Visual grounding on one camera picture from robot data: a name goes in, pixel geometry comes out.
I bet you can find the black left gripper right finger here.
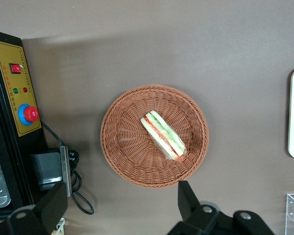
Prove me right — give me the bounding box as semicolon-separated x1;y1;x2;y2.
166;180;220;235

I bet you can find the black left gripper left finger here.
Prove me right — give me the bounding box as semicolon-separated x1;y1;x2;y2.
6;182;68;235

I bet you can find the sandwich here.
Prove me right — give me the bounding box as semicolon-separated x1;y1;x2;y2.
140;110;188;162

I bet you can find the round brown wicker basket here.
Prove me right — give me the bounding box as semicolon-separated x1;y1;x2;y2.
100;84;209;188

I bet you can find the black sealing machine, yellow panel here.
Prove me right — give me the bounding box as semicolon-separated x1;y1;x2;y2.
0;29;72;222

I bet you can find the red emergency stop button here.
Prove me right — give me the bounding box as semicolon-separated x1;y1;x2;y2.
18;104;40;126

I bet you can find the white wire rack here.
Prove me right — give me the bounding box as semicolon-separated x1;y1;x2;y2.
54;217;66;235

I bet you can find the black machine power cable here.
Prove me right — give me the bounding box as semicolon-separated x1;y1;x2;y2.
40;121;95;216

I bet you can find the red rocker switch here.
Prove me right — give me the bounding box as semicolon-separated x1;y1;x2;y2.
10;63;22;75

